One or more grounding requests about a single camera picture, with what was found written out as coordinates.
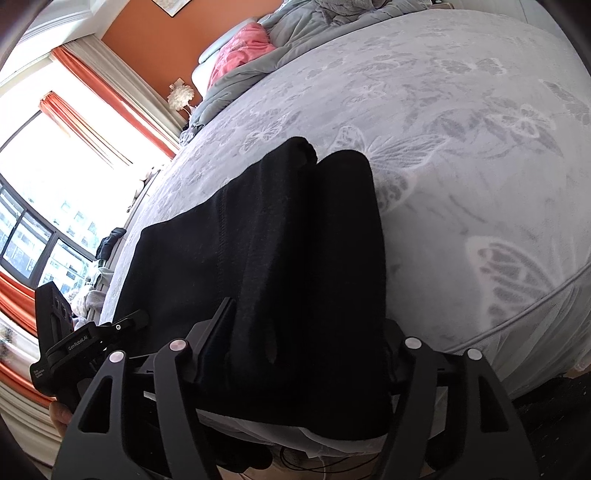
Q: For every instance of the grey duvet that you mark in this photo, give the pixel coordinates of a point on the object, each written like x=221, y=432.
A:
x=286, y=50

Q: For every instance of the large window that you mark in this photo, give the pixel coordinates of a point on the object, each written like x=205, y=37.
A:
x=55, y=198

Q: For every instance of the bed with grey butterfly cover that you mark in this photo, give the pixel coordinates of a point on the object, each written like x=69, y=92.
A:
x=461, y=138

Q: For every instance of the person's left hand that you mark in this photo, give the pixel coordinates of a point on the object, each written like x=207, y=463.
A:
x=60, y=417

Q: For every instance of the grey knit blanket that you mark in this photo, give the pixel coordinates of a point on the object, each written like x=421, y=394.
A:
x=92, y=297

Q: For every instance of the white feather lamp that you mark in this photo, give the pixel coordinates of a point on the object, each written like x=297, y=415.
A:
x=180, y=94

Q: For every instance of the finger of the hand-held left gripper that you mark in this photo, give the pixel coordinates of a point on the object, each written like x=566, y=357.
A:
x=131, y=320

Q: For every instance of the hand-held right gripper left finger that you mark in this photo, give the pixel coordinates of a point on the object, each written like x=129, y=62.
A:
x=210, y=350

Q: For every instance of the framed wall picture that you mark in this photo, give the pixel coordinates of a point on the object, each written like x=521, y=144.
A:
x=167, y=7

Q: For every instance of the black pants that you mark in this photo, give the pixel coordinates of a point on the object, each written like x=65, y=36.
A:
x=277, y=230

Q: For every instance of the pink pillow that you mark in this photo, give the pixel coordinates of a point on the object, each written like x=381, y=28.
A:
x=240, y=50

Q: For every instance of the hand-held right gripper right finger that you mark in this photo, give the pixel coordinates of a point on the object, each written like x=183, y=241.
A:
x=406, y=364

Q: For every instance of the orange and beige curtain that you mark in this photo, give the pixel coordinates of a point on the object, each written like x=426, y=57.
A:
x=120, y=83
x=18, y=300

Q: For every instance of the dark blue clothes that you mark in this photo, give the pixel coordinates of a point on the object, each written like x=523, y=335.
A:
x=111, y=242

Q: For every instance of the sheer orange striped curtain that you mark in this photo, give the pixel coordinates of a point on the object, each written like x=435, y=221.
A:
x=83, y=124

